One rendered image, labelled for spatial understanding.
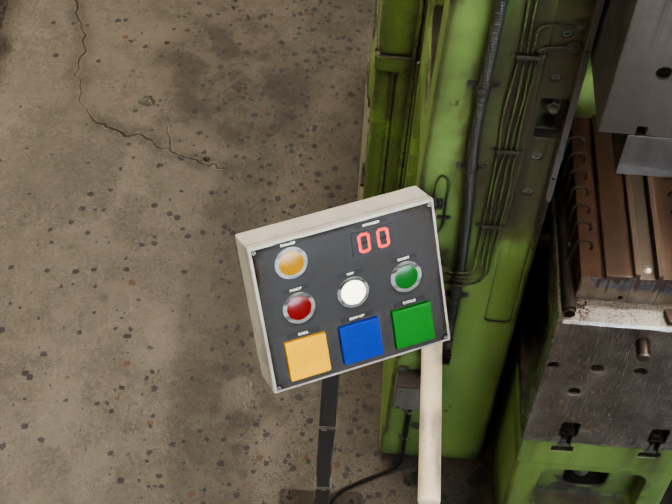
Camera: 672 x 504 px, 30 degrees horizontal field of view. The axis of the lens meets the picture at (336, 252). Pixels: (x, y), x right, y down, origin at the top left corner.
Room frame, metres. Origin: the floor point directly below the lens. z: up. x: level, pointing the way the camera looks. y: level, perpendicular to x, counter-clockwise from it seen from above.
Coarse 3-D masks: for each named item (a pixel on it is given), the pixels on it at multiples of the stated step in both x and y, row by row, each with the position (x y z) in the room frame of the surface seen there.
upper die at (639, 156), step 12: (636, 132) 1.45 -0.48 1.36; (612, 144) 1.51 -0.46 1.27; (624, 144) 1.45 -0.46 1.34; (636, 144) 1.45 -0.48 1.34; (648, 144) 1.44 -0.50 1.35; (660, 144) 1.44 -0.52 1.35; (624, 156) 1.45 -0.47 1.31; (636, 156) 1.44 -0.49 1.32; (648, 156) 1.44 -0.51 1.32; (660, 156) 1.44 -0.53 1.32; (624, 168) 1.44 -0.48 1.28; (636, 168) 1.44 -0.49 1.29; (648, 168) 1.44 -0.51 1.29; (660, 168) 1.44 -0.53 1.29
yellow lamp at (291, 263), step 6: (288, 252) 1.30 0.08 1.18; (294, 252) 1.30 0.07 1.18; (282, 258) 1.29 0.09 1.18; (288, 258) 1.29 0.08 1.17; (294, 258) 1.29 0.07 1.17; (300, 258) 1.30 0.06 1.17; (282, 264) 1.28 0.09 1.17; (288, 264) 1.28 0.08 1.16; (294, 264) 1.29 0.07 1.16; (300, 264) 1.29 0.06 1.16; (282, 270) 1.28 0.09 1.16; (288, 270) 1.28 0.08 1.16; (294, 270) 1.28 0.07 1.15; (300, 270) 1.29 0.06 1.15
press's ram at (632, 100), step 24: (624, 0) 1.51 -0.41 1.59; (648, 0) 1.45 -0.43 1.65; (600, 24) 1.62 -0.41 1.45; (624, 24) 1.47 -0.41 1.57; (648, 24) 1.45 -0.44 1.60; (600, 48) 1.57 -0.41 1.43; (624, 48) 1.45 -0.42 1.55; (648, 48) 1.45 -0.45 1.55; (600, 72) 1.53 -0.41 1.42; (624, 72) 1.45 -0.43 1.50; (648, 72) 1.45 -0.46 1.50; (600, 96) 1.49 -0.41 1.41; (624, 96) 1.45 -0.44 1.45; (648, 96) 1.45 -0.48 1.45; (600, 120) 1.45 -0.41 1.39; (624, 120) 1.45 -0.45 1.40; (648, 120) 1.44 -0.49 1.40
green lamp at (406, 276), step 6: (402, 270) 1.34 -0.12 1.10; (408, 270) 1.34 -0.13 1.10; (414, 270) 1.34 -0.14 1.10; (396, 276) 1.33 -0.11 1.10; (402, 276) 1.33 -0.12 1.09; (408, 276) 1.33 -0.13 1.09; (414, 276) 1.34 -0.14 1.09; (396, 282) 1.32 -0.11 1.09; (402, 282) 1.32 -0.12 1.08; (408, 282) 1.33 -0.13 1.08; (414, 282) 1.33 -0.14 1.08; (402, 288) 1.32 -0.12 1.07
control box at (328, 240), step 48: (240, 240) 1.32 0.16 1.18; (288, 240) 1.31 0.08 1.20; (336, 240) 1.33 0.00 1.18; (384, 240) 1.36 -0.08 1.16; (432, 240) 1.38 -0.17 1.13; (288, 288) 1.26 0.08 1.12; (336, 288) 1.29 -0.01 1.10; (384, 288) 1.31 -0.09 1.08; (432, 288) 1.34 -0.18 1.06; (288, 336) 1.22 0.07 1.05; (336, 336) 1.24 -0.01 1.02; (384, 336) 1.27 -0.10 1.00; (288, 384) 1.17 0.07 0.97
